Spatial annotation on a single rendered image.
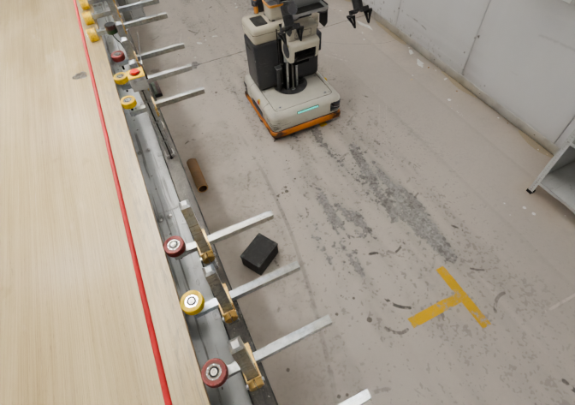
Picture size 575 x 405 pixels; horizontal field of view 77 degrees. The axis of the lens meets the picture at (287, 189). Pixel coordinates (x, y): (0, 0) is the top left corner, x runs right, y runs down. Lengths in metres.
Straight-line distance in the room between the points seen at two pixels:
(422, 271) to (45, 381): 1.95
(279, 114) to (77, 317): 1.97
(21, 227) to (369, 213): 1.96
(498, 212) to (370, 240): 0.92
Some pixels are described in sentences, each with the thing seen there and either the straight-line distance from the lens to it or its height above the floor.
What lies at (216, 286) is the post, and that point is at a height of 1.05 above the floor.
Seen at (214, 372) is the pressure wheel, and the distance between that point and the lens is 1.27.
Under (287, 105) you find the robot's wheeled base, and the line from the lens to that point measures 2.93.
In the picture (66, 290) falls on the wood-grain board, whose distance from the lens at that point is 1.58.
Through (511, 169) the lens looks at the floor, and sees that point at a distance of 3.20.
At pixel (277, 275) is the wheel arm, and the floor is 0.82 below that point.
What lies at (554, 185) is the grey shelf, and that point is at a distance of 3.03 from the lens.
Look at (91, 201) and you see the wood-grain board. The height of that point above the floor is 0.90.
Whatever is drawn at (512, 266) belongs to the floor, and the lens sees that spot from 2.68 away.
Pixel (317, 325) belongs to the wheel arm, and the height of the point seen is 0.85.
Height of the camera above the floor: 2.12
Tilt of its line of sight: 52 degrees down
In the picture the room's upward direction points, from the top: 4 degrees counter-clockwise
